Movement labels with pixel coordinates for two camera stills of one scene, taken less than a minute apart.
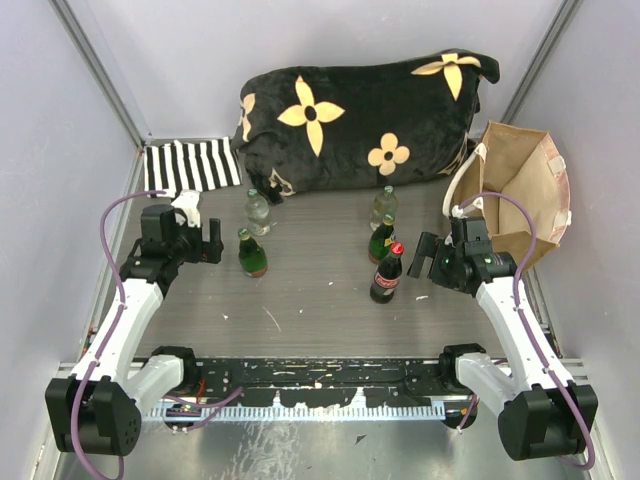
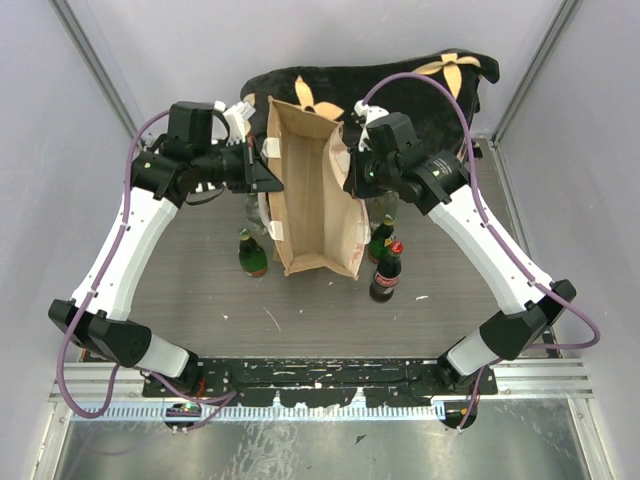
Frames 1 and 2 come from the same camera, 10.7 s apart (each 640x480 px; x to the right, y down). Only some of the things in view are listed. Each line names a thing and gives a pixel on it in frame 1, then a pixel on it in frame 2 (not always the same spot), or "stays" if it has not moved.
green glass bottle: (380, 242) stays
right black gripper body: (444, 269) to (369, 177)
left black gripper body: (191, 247) to (227, 164)
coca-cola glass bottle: (388, 275) stays
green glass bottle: (252, 256) stays
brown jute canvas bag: (528, 165) to (314, 221)
